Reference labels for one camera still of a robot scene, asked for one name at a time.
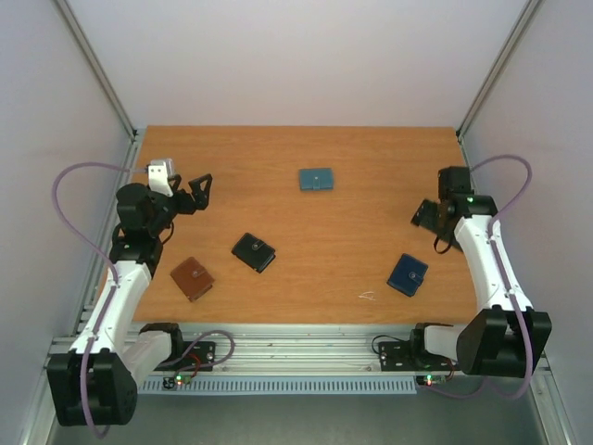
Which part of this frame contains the right small circuit board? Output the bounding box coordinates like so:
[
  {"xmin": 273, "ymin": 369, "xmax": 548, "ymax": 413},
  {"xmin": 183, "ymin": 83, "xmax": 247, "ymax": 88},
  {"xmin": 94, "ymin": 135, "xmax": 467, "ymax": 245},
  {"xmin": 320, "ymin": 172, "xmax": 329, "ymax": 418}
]
[{"xmin": 416, "ymin": 374, "xmax": 448, "ymax": 387}]

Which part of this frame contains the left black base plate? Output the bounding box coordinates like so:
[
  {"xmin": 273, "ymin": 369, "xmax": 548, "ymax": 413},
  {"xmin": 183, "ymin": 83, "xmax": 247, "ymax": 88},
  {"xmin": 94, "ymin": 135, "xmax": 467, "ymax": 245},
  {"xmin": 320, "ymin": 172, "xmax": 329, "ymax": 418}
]
[{"xmin": 175, "ymin": 341, "xmax": 217, "ymax": 372}]

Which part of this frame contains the right aluminium corner post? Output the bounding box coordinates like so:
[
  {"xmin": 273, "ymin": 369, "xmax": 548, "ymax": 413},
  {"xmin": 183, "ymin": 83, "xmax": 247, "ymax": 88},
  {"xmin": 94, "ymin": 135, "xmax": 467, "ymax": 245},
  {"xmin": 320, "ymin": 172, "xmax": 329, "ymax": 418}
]
[{"xmin": 456, "ymin": 0, "xmax": 544, "ymax": 144}]

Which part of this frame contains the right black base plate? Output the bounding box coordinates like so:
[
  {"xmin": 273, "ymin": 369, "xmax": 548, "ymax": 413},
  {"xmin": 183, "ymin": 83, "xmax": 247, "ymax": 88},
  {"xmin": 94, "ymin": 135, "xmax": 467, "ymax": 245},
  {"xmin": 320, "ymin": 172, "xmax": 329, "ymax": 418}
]
[{"xmin": 377, "ymin": 341, "xmax": 418, "ymax": 372}]

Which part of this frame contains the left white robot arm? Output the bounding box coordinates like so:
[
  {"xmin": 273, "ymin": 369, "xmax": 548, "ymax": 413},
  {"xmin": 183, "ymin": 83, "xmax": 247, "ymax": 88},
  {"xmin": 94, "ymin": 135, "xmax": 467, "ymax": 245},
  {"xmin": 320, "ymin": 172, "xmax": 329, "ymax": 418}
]
[{"xmin": 46, "ymin": 169, "xmax": 212, "ymax": 431}]

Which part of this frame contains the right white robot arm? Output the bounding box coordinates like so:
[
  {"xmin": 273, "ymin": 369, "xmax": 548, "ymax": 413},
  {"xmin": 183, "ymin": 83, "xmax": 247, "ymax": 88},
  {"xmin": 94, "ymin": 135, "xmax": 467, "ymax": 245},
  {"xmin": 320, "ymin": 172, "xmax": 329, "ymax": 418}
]
[{"xmin": 409, "ymin": 166, "xmax": 552, "ymax": 378}]

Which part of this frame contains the slotted grey cable duct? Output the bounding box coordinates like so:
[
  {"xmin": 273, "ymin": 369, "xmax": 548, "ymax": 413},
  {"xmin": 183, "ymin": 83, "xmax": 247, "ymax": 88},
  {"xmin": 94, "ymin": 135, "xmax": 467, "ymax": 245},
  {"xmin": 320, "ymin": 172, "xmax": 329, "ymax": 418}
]
[{"xmin": 138, "ymin": 375, "xmax": 417, "ymax": 397}]

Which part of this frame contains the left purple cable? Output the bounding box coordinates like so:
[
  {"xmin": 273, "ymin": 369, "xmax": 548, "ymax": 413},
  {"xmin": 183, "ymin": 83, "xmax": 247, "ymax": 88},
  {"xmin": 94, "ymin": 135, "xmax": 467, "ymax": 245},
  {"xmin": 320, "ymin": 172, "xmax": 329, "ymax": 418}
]
[{"xmin": 49, "ymin": 160, "xmax": 150, "ymax": 440}]

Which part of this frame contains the purple cable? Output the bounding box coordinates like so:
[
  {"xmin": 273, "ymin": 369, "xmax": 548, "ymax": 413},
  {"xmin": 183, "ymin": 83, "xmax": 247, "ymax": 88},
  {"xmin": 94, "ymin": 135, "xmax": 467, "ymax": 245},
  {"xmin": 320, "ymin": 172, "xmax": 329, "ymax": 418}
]
[
  {"xmin": 49, "ymin": 160, "xmax": 150, "ymax": 440},
  {"xmin": 423, "ymin": 155, "xmax": 534, "ymax": 401}
]

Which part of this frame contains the left small circuit board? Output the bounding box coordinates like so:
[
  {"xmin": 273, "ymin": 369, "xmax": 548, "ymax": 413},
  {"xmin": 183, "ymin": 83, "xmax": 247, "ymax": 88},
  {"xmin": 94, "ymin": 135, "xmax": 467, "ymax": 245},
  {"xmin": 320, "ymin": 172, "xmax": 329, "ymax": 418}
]
[{"xmin": 162, "ymin": 375, "xmax": 193, "ymax": 390}]

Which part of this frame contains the left aluminium corner post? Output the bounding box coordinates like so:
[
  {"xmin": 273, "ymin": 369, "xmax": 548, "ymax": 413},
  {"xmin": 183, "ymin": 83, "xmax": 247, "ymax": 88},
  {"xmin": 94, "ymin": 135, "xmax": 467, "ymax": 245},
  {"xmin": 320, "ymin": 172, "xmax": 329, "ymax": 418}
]
[{"xmin": 52, "ymin": 0, "xmax": 137, "ymax": 141}]

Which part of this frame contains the aluminium corner post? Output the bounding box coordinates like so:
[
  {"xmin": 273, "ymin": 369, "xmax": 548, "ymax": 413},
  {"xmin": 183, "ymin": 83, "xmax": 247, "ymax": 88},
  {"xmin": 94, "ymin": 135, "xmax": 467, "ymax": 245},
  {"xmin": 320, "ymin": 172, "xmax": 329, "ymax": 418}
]
[
  {"xmin": 52, "ymin": 0, "xmax": 137, "ymax": 141},
  {"xmin": 456, "ymin": 0, "xmax": 544, "ymax": 144}
]

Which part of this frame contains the aluminium rail base frame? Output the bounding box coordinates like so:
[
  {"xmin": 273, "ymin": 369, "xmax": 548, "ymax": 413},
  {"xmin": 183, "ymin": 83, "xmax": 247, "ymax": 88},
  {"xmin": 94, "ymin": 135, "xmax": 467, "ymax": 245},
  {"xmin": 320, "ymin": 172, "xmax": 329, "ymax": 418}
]
[{"xmin": 48, "ymin": 324, "xmax": 552, "ymax": 379}]

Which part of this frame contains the teal card holder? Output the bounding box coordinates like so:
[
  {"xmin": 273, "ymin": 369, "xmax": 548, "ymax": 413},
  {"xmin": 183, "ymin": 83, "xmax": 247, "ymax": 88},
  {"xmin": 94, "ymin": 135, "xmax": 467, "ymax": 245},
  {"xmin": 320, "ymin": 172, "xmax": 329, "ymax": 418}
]
[{"xmin": 298, "ymin": 168, "xmax": 334, "ymax": 191}]

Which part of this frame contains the black card holder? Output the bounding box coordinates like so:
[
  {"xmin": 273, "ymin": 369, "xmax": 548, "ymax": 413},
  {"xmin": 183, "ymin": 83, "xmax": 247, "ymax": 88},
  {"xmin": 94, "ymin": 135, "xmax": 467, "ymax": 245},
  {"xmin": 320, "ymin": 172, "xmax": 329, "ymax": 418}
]
[{"xmin": 231, "ymin": 233, "xmax": 276, "ymax": 273}]

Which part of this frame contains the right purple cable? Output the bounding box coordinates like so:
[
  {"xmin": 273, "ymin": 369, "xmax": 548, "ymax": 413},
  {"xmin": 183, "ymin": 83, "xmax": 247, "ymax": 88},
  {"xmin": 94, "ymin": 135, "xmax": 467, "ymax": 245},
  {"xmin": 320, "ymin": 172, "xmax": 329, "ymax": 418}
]
[{"xmin": 423, "ymin": 155, "xmax": 534, "ymax": 401}]

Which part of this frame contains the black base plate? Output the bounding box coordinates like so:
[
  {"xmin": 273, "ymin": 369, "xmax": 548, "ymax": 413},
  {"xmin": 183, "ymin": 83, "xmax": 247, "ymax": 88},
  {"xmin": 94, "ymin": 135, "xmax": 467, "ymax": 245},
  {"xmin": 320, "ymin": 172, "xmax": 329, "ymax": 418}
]
[
  {"xmin": 377, "ymin": 341, "xmax": 418, "ymax": 372},
  {"xmin": 175, "ymin": 341, "xmax": 217, "ymax": 372}
]

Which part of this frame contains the brown card holder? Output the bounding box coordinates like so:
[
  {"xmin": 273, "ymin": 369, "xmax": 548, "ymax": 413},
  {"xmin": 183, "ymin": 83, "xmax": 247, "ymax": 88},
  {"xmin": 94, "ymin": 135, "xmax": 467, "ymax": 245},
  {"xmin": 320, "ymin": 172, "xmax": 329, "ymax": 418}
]
[{"xmin": 170, "ymin": 257, "xmax": 215, "ymax": 302}]

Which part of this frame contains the dark blue card holder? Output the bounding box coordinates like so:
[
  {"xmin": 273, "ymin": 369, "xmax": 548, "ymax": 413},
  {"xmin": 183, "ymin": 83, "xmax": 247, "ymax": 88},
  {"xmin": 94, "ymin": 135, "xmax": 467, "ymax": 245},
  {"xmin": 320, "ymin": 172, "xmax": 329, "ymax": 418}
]
[{"xmin": 386, "ymin": 253, "xmax": 428, "ymax": 298}]

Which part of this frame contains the small circuit board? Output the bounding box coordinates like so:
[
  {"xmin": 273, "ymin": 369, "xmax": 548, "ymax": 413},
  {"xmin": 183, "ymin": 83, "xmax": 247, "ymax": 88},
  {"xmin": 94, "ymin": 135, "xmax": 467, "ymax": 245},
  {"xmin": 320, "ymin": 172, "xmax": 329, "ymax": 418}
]
[
  {"xmin": 416, "ymin": 374, "xmax": 448, "ymax": 387},
  {"xmin": 162, "ymin": 375, "xmax": 193, "ymax": 390}
]

